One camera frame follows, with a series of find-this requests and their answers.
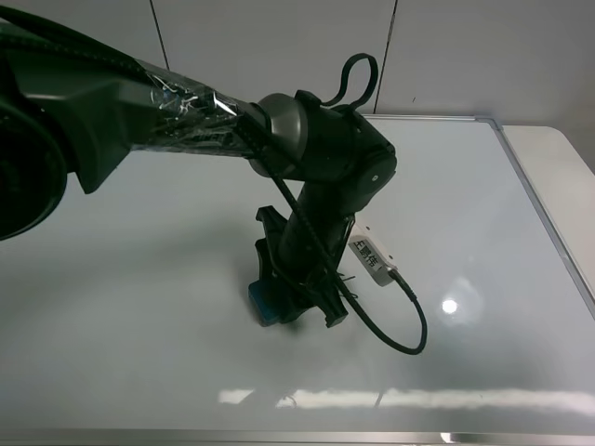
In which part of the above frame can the white labelled wrist camera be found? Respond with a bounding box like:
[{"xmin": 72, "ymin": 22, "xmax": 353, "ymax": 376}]
[{"xmin": 348, "ymin": 223, "xmax": 397, "ymax": 287}]

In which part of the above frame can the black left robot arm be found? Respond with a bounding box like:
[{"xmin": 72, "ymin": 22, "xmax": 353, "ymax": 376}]
[{"xmin": 1, "ymin": 7, "xmax": 397, "ymax": 326}]

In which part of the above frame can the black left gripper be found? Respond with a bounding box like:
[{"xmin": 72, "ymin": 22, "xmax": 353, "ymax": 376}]
[{"xmin": 255, "ymin": 183, "xmax": 354, "ymax": 328}]

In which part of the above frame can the blue whiteboard eraser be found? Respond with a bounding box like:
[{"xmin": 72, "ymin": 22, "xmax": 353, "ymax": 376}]
[{"xmin": 248, "ymin": 279, "xmax": 281, "ymax": 326}]

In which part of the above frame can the black camera cable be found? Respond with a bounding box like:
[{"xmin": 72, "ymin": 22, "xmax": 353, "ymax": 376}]
[{"xmin": 236, "ymin": 111, "xmax": 429, "ymax": 357}]

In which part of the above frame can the white whiteboard with aluminium frame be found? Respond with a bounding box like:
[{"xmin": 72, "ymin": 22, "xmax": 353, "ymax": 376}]
[{"xmin": 1, "ymin": 117, "xmax": 594, "ymax": 445}]

